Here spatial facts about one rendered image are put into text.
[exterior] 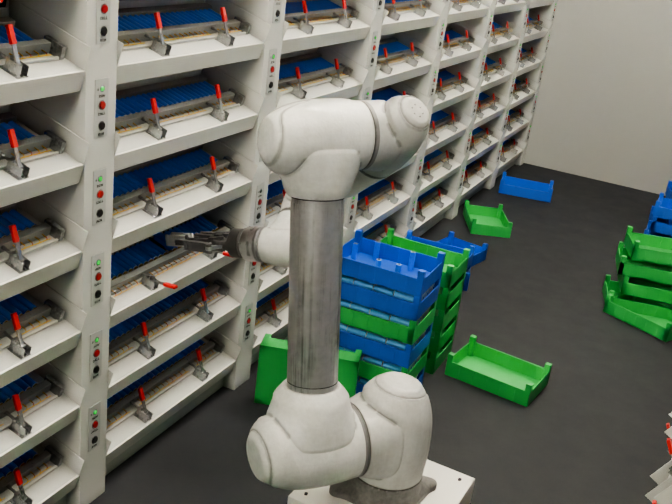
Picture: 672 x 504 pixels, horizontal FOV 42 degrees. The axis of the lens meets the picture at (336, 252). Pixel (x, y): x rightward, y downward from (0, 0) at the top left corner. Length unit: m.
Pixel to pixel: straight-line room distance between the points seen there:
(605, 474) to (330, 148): 1.51
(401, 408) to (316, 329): 0.26
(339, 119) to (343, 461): 0.66
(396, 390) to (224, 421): 0.93
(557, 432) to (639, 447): 0.25
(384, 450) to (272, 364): 0.91
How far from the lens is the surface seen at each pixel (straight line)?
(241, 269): 2.58
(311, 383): 1.68
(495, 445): 2.70
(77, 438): 2.17
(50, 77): 1.75
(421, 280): 2.55
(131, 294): 2.17
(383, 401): 1.77
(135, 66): 1.94
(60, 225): 1.95
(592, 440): 2.86
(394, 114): 1.61
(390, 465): 1.81
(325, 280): 1.62
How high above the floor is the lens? 1.43
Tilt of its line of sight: 22 degrees down
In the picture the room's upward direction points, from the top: 7 degrees clockwise
